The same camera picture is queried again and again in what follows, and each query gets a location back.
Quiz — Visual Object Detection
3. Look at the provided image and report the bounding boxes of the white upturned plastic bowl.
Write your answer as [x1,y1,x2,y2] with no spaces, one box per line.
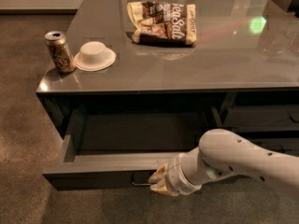
[74,41,116,71]

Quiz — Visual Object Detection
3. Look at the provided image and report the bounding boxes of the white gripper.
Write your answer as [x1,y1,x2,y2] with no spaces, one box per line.
[149,154,202,197]

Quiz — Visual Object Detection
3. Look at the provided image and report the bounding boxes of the gold beverage can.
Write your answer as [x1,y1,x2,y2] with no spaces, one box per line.
[45,31,76,74]

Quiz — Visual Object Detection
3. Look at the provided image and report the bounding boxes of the grey drawer cabinet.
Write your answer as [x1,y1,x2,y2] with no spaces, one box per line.
[35,0,299,161]

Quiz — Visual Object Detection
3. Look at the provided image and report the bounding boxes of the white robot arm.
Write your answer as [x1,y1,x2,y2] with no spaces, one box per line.
[149,129,299,197]

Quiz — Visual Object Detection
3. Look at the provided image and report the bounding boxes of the sea salt chip bag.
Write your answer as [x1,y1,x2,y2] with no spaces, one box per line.
[127,1,197,47]

